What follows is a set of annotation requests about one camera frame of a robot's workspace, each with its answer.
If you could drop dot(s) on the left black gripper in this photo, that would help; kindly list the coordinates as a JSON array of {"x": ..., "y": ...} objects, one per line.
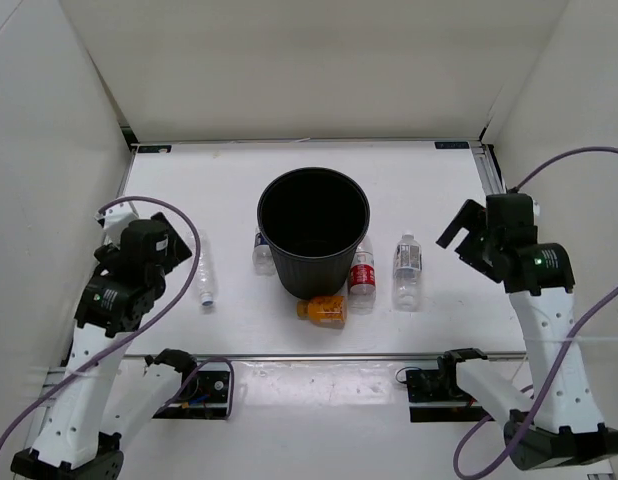
[{"x": 177, "y": 251}]

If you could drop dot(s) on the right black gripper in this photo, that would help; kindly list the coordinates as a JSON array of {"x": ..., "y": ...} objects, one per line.
[{"x": 471, "y": 218}]

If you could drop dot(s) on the clear plastic bottle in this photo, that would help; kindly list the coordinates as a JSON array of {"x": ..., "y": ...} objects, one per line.
[{"x": 205, "y": 276}]

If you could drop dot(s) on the clear bottle white label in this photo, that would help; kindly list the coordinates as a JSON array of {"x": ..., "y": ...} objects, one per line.
[{"x": 407, "y": 272}]

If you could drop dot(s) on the clear bottle blue label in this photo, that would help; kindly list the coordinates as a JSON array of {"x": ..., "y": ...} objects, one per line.
[{"x": 262, "y": 257}]

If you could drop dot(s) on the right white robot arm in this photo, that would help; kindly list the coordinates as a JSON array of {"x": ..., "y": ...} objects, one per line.
[{"x": 560, "y": 424}]

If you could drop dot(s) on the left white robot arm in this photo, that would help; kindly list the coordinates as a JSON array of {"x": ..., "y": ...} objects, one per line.
[{"x": 82, "y": 439}]

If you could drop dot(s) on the black plastic waste bin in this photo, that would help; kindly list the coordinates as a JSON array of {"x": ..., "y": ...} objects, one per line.
[{"x": 313, "y": 219}]

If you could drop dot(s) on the clear bottle red label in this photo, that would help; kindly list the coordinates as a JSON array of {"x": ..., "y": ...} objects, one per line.
[{"x": 361, "y": 282}]

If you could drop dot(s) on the orange juice bottle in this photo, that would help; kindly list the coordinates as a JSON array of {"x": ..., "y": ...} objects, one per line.
[{"x": 324, "y": 311}]

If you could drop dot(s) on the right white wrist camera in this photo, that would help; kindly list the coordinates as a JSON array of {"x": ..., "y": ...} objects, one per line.
[{"x": 536, "y": 209}]

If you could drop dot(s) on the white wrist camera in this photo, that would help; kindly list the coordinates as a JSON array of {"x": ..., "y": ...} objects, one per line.
[
  {"x": 115, "y": 219},
  {"x": 536, "y": 209}
]

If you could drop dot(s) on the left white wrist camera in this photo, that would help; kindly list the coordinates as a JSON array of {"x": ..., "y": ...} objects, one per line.
[{"x": 115, "y": 219}]

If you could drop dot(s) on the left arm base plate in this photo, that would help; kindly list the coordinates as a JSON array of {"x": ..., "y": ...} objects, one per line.
[{"x": 206, "y": 392}]

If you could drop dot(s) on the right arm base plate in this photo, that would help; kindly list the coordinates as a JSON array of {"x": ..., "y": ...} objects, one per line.
[{"x": 430, "y": 402}]

